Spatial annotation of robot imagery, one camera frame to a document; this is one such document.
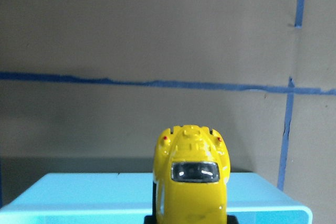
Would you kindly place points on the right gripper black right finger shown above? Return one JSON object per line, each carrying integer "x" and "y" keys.
{"x": 231, "y": 219}

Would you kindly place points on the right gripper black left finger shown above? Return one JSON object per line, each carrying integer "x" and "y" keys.
{"x": 150, "y": 219}

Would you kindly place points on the yellow beetle toy car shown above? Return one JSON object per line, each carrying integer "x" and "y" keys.
{"x": 191, "y": 170}

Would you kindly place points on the light blue plastic bin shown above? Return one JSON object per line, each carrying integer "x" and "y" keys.
{"x": 127, "y": 198}

